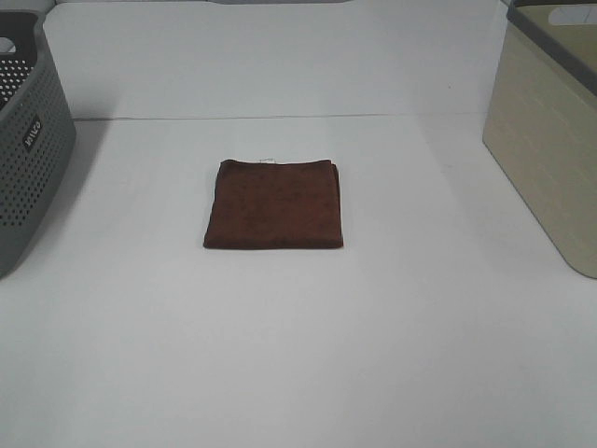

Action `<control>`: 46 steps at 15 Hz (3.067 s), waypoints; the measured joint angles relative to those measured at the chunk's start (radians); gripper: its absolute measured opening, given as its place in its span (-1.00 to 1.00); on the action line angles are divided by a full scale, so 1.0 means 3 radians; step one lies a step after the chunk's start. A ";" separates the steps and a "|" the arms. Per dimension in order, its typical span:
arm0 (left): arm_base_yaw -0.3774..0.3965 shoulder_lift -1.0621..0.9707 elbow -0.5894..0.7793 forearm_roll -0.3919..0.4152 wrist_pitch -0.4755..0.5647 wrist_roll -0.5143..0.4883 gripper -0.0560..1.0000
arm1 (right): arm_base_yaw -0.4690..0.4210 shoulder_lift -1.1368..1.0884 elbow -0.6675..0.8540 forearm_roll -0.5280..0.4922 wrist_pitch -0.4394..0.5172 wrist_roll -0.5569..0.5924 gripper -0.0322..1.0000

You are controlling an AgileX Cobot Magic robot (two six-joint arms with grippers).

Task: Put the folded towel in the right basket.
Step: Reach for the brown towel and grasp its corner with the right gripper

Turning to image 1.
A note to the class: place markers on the beige plastic storage basket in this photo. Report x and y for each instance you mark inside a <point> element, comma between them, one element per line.
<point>541,122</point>

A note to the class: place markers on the brown towel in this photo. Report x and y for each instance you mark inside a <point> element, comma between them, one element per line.
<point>266,206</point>

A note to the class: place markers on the grey perforated plastic basket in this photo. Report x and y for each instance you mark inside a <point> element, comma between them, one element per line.
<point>37,132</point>

